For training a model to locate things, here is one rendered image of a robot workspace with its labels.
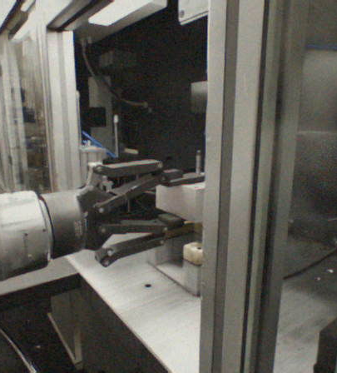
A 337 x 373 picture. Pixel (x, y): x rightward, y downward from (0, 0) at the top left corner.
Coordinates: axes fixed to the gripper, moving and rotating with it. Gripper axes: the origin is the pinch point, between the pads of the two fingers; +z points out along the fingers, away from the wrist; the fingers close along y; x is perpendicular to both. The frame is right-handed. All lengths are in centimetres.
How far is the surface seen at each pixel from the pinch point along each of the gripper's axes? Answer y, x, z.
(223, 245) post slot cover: 3.3, -20.9, -13.0
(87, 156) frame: 3.7, 27.0, -4.0
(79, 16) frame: 26.0, 10.8, -9.8
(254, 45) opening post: 16.0, -22.6, -12.8
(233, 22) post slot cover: 17.5, -20.9, -12.7
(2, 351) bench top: -35, 28, -25
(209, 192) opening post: 6.8, -19.4, -13.0
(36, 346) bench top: -35.0, 25.9, -19.3
